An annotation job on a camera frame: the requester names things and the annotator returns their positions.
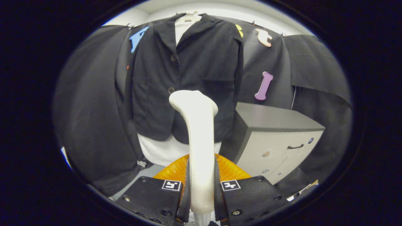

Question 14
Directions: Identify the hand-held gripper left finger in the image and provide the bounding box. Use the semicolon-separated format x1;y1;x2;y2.
115;154;190;226

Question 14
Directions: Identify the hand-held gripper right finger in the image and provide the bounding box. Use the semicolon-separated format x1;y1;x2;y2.
215;154;291;226

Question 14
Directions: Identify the white shirt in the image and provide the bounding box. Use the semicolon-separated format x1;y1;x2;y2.
137;14;222;167

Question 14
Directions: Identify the white garment steamer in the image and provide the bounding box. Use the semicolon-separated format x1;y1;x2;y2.
169;90;219;214

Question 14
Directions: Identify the black blazer jacket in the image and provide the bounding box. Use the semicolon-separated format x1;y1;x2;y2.
126;13;245;145

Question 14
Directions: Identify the white clothes hanger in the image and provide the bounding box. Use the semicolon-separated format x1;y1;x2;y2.
176;10;202;24

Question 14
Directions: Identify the grey cabinet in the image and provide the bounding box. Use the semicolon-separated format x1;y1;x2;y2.
220;102;325;186

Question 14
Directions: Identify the black backdrop cloth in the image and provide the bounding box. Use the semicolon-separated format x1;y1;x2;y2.
52;17;352;196

